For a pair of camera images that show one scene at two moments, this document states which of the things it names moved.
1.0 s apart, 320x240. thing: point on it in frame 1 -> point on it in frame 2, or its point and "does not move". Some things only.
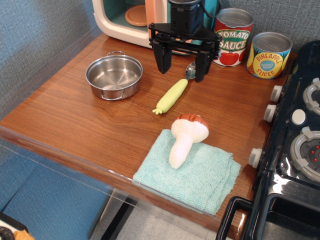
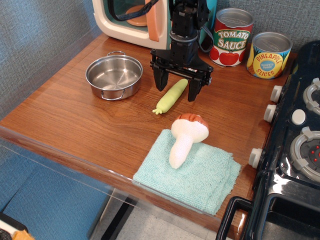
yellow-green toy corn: (173, 93) does not move
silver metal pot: (115, 77) does not move
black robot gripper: (186, 31) -> (182, 59)
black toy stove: (286, 205) does not move
